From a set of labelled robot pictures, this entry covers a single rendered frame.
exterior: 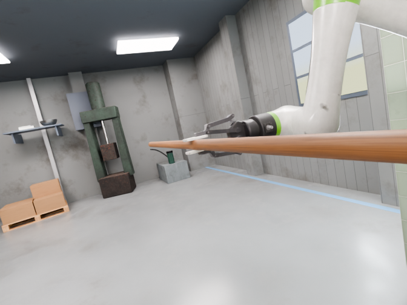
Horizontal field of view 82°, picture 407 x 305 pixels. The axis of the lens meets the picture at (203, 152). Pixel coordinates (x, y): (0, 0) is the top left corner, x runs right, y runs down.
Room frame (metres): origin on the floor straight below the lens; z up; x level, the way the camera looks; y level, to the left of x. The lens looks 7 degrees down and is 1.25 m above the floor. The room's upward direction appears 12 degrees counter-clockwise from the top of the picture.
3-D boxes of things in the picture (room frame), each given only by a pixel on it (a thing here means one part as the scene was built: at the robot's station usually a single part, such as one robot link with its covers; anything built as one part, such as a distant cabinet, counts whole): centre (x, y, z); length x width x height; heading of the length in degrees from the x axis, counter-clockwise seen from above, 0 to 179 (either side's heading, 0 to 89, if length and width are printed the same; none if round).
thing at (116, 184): (5.78, 2.24, 1.37); 0.89 x 0.72 x 2.74; 112
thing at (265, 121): (0.77, -0.20, 1.20); 0.12 x 0.06 x 0.09; 21
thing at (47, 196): (5.04, 3.82, 0.35); 1.26 x 0.96 x 0.71; 111
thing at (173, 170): (6.16, 0.98, 0.46); 0.95 x 0.76 x 0.91; 21
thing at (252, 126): (0.75, -0.13, 1.19); 0.09 x 0.07 x 0.08; 111
